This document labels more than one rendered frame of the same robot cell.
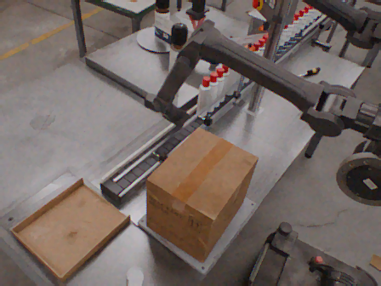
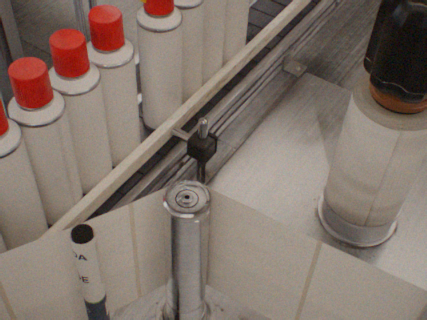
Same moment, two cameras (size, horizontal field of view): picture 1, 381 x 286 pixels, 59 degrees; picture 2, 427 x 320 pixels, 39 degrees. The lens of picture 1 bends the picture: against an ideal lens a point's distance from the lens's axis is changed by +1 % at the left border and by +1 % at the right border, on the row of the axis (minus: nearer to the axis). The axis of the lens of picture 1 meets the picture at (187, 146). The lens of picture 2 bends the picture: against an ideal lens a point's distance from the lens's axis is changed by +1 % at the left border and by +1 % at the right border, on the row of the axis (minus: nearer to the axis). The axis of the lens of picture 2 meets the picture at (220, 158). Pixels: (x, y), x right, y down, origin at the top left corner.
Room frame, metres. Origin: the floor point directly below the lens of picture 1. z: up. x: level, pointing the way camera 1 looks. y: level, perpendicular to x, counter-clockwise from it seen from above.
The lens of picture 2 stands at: (1.95, -0.08, 1.43)
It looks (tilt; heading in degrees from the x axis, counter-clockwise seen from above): 48 degrees down; 178
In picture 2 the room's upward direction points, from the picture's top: 4 degrees clockwise
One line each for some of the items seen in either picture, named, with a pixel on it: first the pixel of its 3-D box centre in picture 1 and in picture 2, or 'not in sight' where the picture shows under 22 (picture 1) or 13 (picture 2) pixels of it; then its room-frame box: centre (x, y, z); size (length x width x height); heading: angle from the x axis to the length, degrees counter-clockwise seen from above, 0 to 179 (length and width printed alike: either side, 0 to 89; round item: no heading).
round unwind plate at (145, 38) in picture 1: (161, 39); not in sight; (1.92, 0.24, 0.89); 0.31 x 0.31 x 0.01
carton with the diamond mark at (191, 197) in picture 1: (200, 192); not in sight; (0.71, -0.06, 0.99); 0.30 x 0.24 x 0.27; 152
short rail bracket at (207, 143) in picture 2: not in sight; (202, 153); (1.45, -0.08, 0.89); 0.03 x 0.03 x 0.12; 57
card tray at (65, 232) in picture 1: (73, 224); not in sight; (0.61, 0.37, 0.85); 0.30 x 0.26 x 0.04; 147
